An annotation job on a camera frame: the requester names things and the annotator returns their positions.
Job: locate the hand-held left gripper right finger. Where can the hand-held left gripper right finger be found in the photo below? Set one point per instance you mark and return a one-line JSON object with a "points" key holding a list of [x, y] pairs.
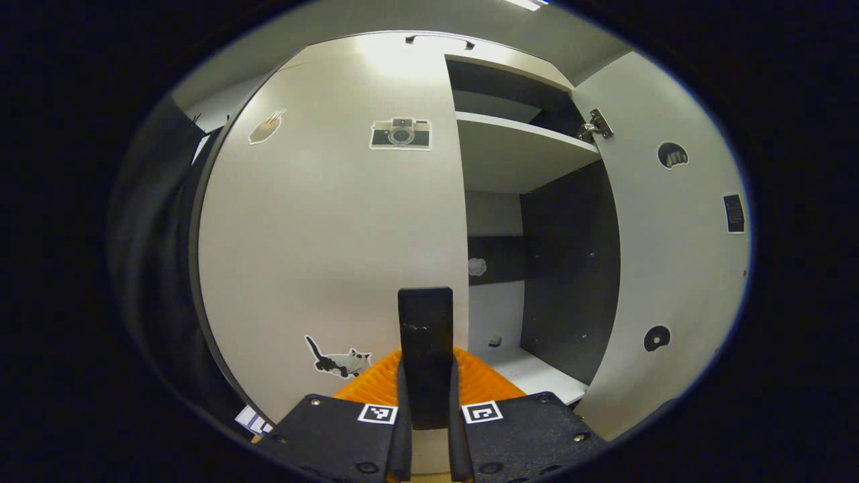
{"points": [[458, 449]]}

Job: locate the large ceiling light panel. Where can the large ceiling light panel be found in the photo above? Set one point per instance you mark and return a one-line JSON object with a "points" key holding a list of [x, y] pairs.
{"points": [[527, 3]]}

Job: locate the beige cabinet drawer front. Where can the beige cabinet drawer front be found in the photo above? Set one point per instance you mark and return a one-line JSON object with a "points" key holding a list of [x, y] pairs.
{"points": [[376, 54]]}

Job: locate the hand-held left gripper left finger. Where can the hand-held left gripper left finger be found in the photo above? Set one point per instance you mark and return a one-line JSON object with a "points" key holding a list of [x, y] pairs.
{"points": [[402, 449]]}

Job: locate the metal door hinge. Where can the metal door hinge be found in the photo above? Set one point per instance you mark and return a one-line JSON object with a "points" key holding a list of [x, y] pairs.
{"points": [[596, 125]]}

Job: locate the white cabinet shelf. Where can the white cabinet shelf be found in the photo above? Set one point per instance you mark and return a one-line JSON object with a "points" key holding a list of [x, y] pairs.
{"points": [[517, 151]]}

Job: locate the white blue cardboard box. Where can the white blue cardboard box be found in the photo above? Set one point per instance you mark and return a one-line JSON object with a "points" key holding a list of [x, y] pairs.
{"points": [[254, 419]]}

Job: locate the beige double-door shoe cabinet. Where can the beige double-door shoe cabinet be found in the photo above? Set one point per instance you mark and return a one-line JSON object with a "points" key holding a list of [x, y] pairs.
{"points": [[570, 268]]}

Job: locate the black backdrop cloth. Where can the black backdrop cloth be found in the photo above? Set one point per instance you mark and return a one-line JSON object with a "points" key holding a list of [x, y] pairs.
{"points": [[154, 268]]}

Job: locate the beige cabinet door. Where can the beige cabinet door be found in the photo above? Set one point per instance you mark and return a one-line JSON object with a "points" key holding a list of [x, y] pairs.
{"points": [[322, 235], [671, 268]]}

